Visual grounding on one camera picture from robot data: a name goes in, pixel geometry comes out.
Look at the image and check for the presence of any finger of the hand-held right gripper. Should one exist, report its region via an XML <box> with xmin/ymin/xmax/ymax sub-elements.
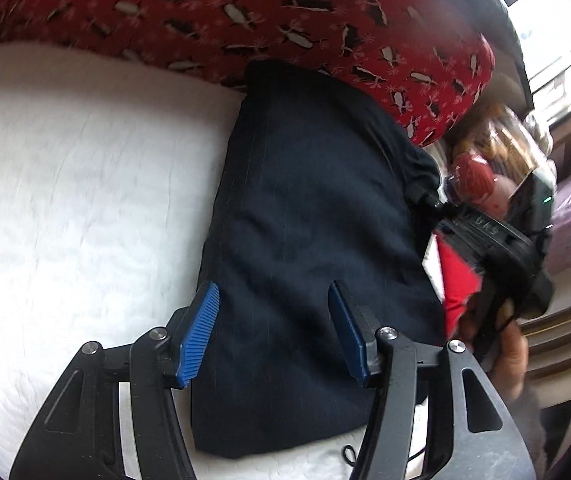
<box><xmin>405</xmin><ymin>182</ymin><xmax>461</xmax><ymax>221</ymax></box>

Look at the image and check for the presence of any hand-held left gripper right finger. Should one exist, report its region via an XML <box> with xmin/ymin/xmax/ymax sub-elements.
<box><xmin>328</xmin><ymin>280</ymin><xmax>539</xmax><ymax>480</ymax></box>

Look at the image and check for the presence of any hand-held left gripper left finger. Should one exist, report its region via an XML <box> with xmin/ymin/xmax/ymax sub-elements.
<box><xmin>8</xmin><ymin>281</ymin><xmax>221</xmax><ymax>480</ymax></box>

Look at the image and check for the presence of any dark navy garment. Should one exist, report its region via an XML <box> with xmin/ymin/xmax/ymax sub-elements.
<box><xmin>190</xmin><ymin>60</ymin><xmax>449</xmax><ymax>461</ymax></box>

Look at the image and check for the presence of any person's right hand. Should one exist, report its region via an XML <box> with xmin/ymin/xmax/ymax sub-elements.
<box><xmin>488</xmin><ymin>300</ymin><xmax>532</xmax><ymax>403</ymax></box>

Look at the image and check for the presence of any red knitted plush toy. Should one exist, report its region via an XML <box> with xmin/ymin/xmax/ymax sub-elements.
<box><xmin>451</xmin><ymin>152</ymin><xmax>497</xmax><ymax>202</ymax></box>

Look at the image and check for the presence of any red and white fabric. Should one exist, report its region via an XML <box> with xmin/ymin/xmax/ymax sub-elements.
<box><xmin>423</xmin><ymin>232</ymin><xmax>483</xmax><ymax>336</ymax></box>

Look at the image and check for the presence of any clear bag of plush toys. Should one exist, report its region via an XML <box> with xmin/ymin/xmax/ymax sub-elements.
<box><xmin>440</xmin><ymin>100</ymin><xmax>559</xmax><ymax>211</ymax></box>

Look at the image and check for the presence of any white quilted bed cover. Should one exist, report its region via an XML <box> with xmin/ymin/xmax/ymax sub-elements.
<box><xmin>0</xmin><ymin>40</ymin><xmax>436</xmax><ymax>480</ymax></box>

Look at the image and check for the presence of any grey quilt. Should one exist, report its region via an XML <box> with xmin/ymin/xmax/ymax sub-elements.
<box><xmin>465</xmin><ymin>0</ymin><xmax>533</xmax><ymax>96</ymax></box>

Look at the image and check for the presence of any window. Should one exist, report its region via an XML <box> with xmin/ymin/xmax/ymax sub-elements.
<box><xmin>495</xmin><ymin>0</ymin><xmax>571</xmax><ymax>126</ymax></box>

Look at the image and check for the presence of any red penguin print blanket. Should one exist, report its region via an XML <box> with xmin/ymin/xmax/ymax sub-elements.
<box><xmin>0</xmin><ymin>0</ymin><xmax>496</xmax><ymax>148</ymax></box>

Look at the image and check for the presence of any wooden bed frame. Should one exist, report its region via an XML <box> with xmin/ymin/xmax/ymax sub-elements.
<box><xmin>518</xmin><ymin>290</ymin><xmax>571</xmax><ymax>411</ymax></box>

